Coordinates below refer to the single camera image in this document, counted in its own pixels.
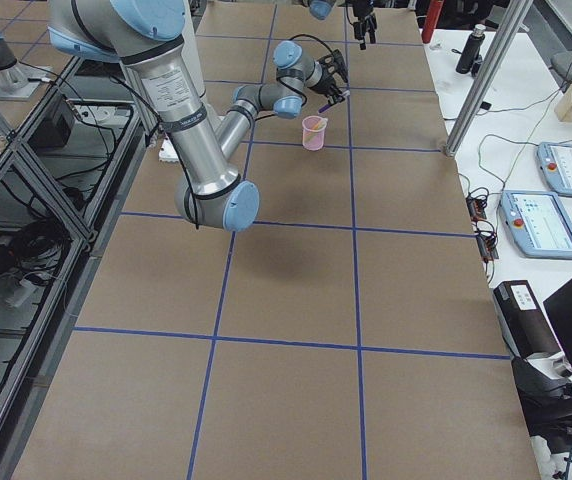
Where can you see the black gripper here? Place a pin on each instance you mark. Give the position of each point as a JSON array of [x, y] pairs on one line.
[[327, 80], [362, 20]]

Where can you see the purple marker pen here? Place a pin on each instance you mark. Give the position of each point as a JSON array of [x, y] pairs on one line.
[[334, 100]]

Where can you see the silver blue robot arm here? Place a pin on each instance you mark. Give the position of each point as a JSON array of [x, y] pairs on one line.
[[153, 39], [320, 9]]

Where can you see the pink mesh pen holder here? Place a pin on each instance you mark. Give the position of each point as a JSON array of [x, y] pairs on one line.
[[312, 141]]

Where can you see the red bottle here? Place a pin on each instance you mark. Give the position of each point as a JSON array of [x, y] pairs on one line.
[[431, 19]]

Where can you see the black water bottle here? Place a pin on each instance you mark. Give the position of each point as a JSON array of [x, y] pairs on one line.
[[471, 49]]

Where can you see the near teach pendant tablet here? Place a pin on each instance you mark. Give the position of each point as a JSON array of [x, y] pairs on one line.
[[538, 223]]

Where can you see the black box white label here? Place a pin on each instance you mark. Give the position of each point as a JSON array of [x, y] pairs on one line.
[[522, 321]]

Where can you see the grey aluminium frame post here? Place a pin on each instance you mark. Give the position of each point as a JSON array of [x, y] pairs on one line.
[[502, 40]]

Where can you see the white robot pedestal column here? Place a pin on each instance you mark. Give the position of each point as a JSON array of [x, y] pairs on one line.
[[191, 58]]

